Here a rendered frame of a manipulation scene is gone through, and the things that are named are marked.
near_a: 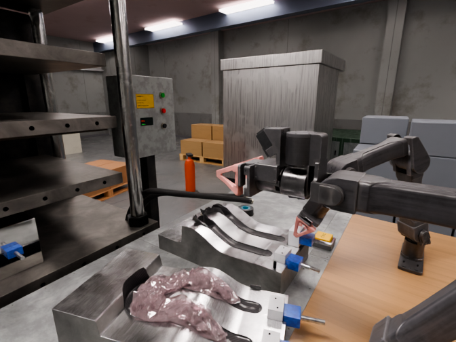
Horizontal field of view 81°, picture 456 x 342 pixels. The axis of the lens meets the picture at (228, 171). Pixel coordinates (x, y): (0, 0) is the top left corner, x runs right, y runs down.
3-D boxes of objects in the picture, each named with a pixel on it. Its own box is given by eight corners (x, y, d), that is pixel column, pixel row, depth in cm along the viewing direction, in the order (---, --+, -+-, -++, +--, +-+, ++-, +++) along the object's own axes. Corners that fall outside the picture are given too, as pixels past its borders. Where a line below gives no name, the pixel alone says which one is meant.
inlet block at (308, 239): (332, 249, 86) (333, 233, 85) (328, 256, 82) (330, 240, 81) (292, 238, 93) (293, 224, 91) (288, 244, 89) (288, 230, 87)
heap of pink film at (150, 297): (243, 294, 71) (243, 268, 69) (222, 352, 54) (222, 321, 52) (157, 276, 78) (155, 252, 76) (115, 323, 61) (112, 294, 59)
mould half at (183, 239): (307, 257, 97) (311, 223, 94) (279, 300, 76) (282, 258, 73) (201, 223, 124) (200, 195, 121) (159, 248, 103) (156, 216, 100)
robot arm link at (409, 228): (414, 245, 91) (410, 156, 80) (397, 235, 97) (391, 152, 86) (429, 238, 92) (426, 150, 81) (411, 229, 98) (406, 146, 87)
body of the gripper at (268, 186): (241, 165, 53) (275, 169, 49) (266, 157, 61) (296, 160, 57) (241, 196, 55) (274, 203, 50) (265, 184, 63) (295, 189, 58)
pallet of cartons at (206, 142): (222, 167, 549) (222, 129, 529) (177, 159, 624) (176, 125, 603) (247, 159, 623) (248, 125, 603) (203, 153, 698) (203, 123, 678)
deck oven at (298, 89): (332, 181, 457) (345, 60, 407) (309, 202, 362) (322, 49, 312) (256, 168, 541) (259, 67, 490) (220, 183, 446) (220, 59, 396)
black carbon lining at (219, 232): (287, 242, 94) (288, 218, 92) (267, 265, 81) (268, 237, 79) (209, 218, 113) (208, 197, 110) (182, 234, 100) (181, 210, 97)
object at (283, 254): (321, 274, 78) (323, 258, 76) (316, 283, 74) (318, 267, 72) (279, 260, 85) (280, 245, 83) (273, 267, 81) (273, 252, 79)
